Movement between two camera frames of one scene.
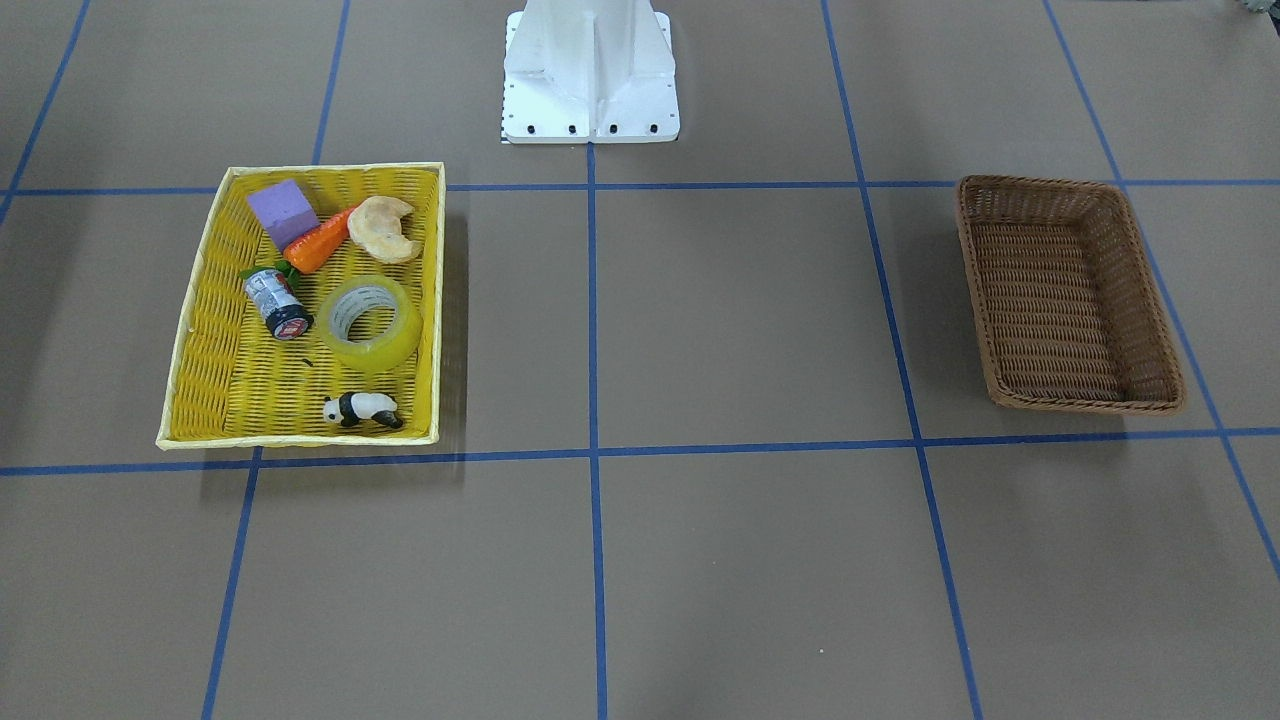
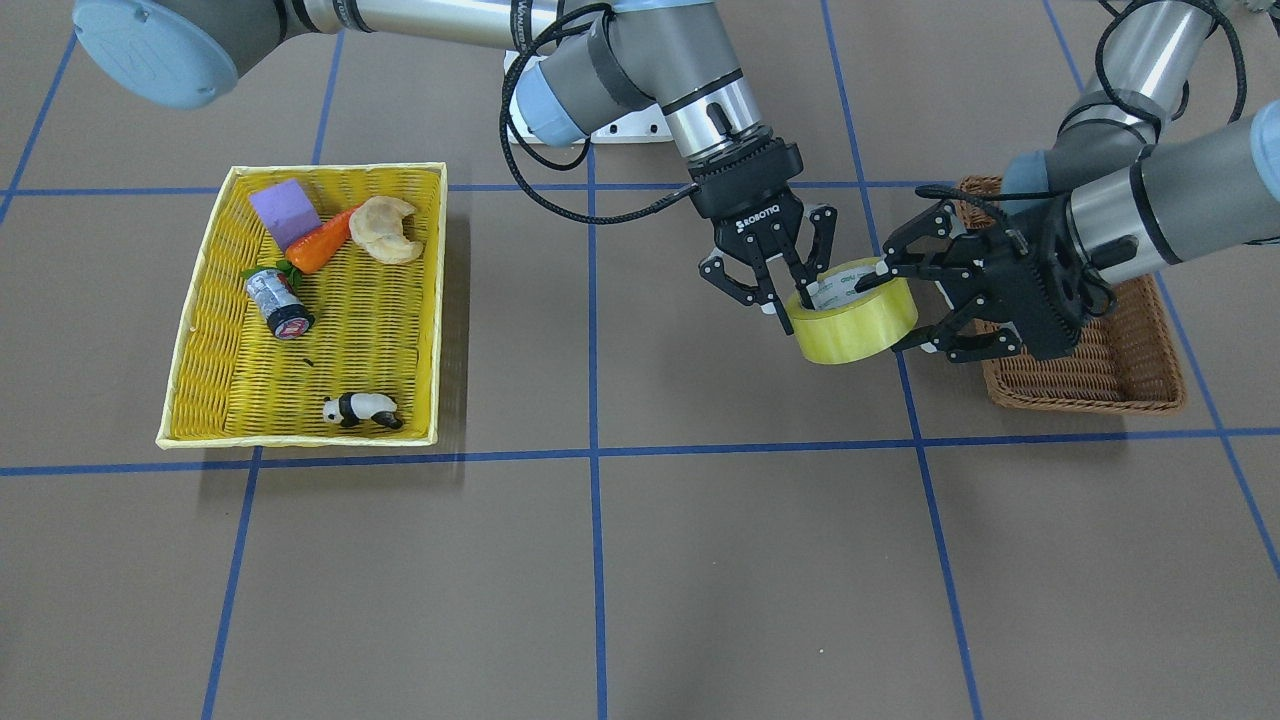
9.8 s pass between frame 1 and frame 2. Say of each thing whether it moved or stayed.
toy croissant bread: stayed
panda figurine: stayed
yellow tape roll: moved
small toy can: stayed
